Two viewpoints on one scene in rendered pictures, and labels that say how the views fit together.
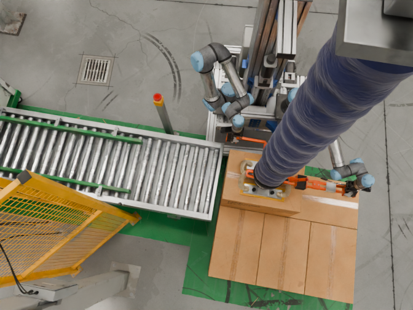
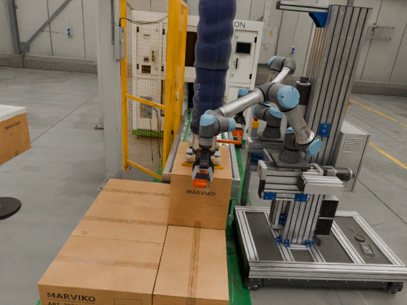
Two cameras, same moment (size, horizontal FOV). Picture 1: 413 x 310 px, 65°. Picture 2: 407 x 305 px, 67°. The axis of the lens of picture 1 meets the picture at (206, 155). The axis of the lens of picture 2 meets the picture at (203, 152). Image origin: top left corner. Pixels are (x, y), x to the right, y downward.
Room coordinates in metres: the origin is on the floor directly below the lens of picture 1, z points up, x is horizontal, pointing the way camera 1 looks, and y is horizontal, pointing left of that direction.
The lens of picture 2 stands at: (0.06, -2.48, 1.84)
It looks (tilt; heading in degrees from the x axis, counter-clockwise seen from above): 22 degrees down; 78
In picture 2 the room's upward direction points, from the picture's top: 5 degrees clockwise
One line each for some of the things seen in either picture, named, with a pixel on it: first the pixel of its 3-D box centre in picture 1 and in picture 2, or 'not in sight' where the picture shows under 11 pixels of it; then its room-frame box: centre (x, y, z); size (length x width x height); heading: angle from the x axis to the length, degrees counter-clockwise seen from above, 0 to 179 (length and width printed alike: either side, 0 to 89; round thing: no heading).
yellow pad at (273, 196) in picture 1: (262, 191); (190, 153); (0.39, -0.42, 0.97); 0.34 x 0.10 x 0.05; 78
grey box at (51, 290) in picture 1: (48, 288); (120, 42); (-0.19, 0.83, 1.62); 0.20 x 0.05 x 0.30; 78
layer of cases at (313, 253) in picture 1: (281, 229); (153, 246); (0.13, -0.67, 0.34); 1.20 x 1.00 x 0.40; 78
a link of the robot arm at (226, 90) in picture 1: (228, 92); (274, 116); (1.10, -0.17, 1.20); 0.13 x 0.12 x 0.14; 122
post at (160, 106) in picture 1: (165, 121); (249, 165); (1.16, 0.38, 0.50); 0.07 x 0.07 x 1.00; 78
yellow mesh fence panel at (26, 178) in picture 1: (59, 242); (145, 96); (0.06, 1.05, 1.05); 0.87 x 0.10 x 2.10; 130
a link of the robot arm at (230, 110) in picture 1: (231, 109); not in sight; (0.89, -0.18, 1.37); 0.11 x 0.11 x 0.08; 32
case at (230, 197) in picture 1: (260, 184); (200, 181); (0.48, -0.44, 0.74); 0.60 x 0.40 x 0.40; 79
